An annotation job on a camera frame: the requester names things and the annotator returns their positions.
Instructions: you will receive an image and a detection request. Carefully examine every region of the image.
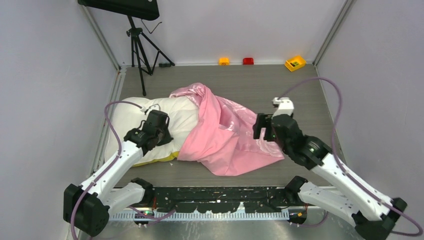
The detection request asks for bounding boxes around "orange toy block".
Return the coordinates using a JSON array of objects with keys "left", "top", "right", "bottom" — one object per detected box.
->
[{"left": 218, "top": 57, "right": 230, "bottom": 66}]

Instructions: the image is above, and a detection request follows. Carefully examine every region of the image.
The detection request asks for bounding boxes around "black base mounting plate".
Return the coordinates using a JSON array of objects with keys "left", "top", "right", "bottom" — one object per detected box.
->
[{"left": 140, "top": 186, "right": 306, "bottom": 214}]

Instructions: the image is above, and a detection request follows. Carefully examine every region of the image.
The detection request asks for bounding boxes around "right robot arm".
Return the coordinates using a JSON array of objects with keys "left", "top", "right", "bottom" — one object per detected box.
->
[{"left": 252, "top": 113, "right": 407, "bottom": 240}]

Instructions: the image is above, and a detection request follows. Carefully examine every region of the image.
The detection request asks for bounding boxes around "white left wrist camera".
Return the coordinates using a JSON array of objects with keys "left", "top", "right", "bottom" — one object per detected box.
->
[{"left": 140, "top": 103, "right": 161, "bottom": 116}]

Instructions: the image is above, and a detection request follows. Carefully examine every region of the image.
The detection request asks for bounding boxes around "red toy block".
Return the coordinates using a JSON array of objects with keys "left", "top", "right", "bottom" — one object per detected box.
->
[{"left": 242, "top": 57, "right": 255, "bottom": 65}]

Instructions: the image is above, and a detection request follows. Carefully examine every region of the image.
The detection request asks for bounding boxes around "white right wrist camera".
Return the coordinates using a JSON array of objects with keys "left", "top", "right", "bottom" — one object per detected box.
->
[{"left": 272, "top": 97, "right": 295, "bottom": 117}]

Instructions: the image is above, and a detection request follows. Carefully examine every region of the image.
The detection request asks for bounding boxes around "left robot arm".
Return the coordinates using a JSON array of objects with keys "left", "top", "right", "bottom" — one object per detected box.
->
[{"left": 63, "top": 109, "right": 173, "bottom": 237}]

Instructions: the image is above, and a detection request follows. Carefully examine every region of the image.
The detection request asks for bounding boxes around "yellow toy bin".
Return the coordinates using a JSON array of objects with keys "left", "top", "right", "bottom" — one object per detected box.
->
[{"left": 284, "top": 55, "right": 307, "bottom": 72}]

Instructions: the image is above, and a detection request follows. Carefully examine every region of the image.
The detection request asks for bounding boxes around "black light panel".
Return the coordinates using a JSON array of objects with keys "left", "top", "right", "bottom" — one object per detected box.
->
[{"left": 77, "top": 0, "right": 160, "bottom": 21}]

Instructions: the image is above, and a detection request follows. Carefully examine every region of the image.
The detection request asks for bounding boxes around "small black adapter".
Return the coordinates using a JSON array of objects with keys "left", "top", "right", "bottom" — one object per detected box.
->
[{"left": 158, "top": 62, "right": 173, "bottom": 68}]

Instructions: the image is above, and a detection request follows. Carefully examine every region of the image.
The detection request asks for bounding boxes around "black camera tripod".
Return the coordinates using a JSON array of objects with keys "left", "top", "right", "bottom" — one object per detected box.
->
[{"left": 126, "top": 15, "right": 176, "bottom": 97}]

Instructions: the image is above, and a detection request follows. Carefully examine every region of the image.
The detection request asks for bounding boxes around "pink floral pillowcase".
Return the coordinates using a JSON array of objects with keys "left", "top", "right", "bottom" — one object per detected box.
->
[{"left": 169, "top": 83, "right": 285, "bottom": 177}]

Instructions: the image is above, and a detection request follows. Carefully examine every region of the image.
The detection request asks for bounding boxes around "white yellow-edged pillow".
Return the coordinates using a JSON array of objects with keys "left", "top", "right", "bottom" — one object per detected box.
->
[{"left": 103, "top": 96, "right": 199, "bottom": 167}]

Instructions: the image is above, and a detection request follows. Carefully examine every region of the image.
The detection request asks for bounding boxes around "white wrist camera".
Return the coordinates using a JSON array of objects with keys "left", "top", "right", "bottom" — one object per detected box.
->
[
  {"left": 140, "top": 103, "right": 161, "bottom": 116},
  {"left": 272, "top": 97, "right": 295, "bottom": 117}
]

